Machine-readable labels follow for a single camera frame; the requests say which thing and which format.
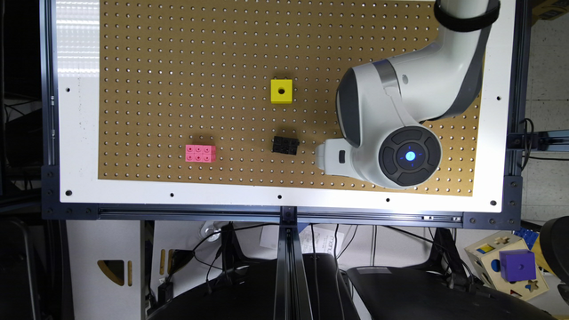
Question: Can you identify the yellow cube with hole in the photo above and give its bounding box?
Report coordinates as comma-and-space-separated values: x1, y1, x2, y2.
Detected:
270, 79, 293, 104

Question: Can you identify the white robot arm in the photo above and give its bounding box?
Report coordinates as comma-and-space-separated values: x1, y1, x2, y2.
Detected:
316, 0, 501, 189

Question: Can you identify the wooden shape sorter box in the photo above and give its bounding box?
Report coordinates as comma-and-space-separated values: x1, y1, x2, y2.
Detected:
464, 231, 549, 300

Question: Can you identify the black office chair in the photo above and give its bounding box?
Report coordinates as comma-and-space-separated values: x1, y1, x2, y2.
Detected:
151, 253, 550, 320

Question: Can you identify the black interlocking block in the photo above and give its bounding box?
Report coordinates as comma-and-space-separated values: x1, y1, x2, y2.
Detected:
272, 136, 300, 156

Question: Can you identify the pink interlocking block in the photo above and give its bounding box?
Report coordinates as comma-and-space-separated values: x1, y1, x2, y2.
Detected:
185, 144, 217, 163

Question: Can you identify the purple cube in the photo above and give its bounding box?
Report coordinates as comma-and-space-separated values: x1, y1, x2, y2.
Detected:
499, 249, 537, 282

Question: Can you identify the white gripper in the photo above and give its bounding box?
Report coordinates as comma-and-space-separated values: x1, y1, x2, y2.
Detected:
315, 138, 356, 176

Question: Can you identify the white paper sheet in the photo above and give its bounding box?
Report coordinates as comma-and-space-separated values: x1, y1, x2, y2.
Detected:
260, 226, 345, 255

